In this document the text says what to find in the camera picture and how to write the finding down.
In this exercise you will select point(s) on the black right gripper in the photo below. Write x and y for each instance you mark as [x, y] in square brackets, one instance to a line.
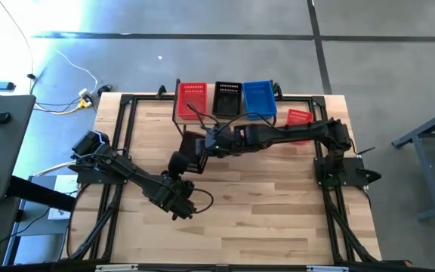
[219, 141]

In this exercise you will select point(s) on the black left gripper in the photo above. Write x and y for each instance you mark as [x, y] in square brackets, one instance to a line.
[172, 194]

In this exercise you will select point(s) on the black plastic basket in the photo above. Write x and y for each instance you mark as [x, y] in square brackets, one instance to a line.
[190, 143]
[227, 100]

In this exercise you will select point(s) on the red plastic basket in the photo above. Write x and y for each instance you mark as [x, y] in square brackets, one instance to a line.
[300, 117]
[193, 94]

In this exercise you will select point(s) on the blue plastic basket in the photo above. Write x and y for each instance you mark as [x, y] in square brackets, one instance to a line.
[259, 100]

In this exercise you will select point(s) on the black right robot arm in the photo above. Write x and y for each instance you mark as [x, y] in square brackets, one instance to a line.
[297, 132]

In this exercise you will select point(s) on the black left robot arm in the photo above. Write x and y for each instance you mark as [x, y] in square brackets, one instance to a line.
[127, 170]

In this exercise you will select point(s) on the wooden shelf with black legs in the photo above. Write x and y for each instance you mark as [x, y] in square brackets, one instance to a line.
[210, 98]

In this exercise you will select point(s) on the black table clamp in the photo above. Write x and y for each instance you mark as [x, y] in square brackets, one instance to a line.
[278, 90]
[161, 90]

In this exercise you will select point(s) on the white paper sheet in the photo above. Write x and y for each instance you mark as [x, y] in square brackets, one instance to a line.
[64, 185]

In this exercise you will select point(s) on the white power strip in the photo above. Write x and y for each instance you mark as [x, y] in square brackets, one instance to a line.
[84, 92]

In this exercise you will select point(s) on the black desk beam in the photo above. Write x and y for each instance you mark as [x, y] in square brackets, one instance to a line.
[40, 194]

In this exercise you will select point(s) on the grey desk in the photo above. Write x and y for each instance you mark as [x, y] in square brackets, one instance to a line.
[6, 151]

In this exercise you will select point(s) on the small black desk object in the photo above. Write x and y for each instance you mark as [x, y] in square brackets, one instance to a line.
[1, 118]

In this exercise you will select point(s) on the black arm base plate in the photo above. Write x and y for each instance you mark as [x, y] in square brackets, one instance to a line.
[353, 177]
[89, 177]

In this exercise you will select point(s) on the black aluminium table frame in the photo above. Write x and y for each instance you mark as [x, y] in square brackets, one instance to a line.
[295, 98]

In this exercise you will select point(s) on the silver rail bracket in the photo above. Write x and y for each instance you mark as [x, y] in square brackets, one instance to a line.
[116, 267]
[327, 268]

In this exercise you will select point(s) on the black front rail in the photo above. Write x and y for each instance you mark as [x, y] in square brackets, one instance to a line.
[240, 269]

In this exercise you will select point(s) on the blue-grey metal table frame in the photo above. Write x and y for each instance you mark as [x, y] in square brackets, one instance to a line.
[429, 177]

